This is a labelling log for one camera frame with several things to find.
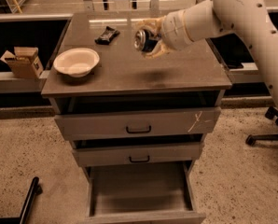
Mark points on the grey open bottom drawer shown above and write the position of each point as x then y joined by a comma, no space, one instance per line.
150,193

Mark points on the black snack wrapper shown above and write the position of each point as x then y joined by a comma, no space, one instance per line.
107,36

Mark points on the white paper bowl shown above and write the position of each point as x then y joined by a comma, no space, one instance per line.
76,62

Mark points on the grey middle drawer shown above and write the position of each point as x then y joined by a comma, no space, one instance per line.
103,156

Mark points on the grey drawer cabinet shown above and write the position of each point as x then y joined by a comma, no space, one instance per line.
124,81

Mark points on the grey top drawer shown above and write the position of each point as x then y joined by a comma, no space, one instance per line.
137,123

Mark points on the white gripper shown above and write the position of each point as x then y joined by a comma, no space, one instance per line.
174,31

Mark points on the small cardboard box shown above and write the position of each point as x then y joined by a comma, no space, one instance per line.
24,62

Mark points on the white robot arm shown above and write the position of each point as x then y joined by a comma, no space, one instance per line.
248,19

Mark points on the black metal leg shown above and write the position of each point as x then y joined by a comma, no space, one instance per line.
34,190

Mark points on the black office chair base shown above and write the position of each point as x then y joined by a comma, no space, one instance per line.
269,134

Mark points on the blue pepsi can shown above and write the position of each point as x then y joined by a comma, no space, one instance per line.
145,40

